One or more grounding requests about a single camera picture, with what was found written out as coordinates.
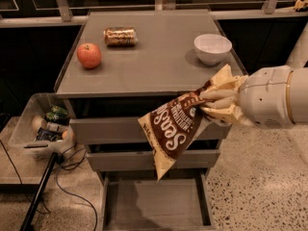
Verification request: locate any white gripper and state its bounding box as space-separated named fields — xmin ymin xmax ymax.
xmin=199 ymin=65 xmax=293 ymax=129

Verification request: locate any brown chip bag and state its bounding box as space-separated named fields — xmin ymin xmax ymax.
xmin=139 ymin=64 xmax=251 ymax=178

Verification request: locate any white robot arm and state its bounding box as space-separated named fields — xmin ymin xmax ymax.
xmin=200 ymin=65 xmax=308 ymax=129

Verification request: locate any grey drawer cabinet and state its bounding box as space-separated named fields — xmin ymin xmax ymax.
xmin=53 ymin=9 xmax=254 ymax=231

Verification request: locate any middle grey drawer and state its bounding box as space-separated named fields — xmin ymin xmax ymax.
xmin=87 ymin=149 xmax=220 ymax=171

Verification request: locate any grey drawer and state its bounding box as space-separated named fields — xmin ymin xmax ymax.
xmin=99 ymin=169 xmax=217 ymax=231
xmin=87 ymin=149 xmax=220 ymax=171
xmin=69 ymin=113 xmax=238 ymax=145

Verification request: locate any top grey drawer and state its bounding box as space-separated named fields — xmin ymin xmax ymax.
xmin=69 ymin=113 xmax=238 ymax=145

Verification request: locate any bottom grey drawer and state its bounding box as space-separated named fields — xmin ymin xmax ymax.
xmin=99 ymin=169 xmax=217 ymax=231

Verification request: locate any green snack bag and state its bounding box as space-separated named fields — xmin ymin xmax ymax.
xmin=44 ymin=105 xmax=69 ymax=125

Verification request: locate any blue snack bag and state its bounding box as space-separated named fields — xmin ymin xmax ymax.
xmin=36 ymin=127 xmax=62 ymax=141

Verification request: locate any white bowl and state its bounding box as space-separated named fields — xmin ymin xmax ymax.
xmin=193 ymin=34 xmax=232 ymax=65

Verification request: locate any gold soda can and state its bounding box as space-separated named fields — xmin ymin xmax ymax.
xmin=103 ymin=27 xmax=138 ymax=47

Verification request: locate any red apple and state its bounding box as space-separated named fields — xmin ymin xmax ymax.
xmin=77 ymin=43 xmax=102 ymax=69

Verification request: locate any white bottle in bin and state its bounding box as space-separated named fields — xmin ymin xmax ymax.
xmin=32 ymin=115 xmax=68 ymax=133

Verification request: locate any clear plastic bin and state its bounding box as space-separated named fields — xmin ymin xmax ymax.
xmin=9 ymin=93 xmax=75 ymax=159

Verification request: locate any black pole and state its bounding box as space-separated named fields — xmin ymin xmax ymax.
xmin=19 ymin=153 xmax=58 ymax=231

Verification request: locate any white diagonal post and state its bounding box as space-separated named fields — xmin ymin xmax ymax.
xmin=286 ymin=23 xmax=308 ymax=68

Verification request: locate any black cable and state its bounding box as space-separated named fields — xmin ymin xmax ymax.
xmin=0 ymin=139 xmax=52 ymax=215

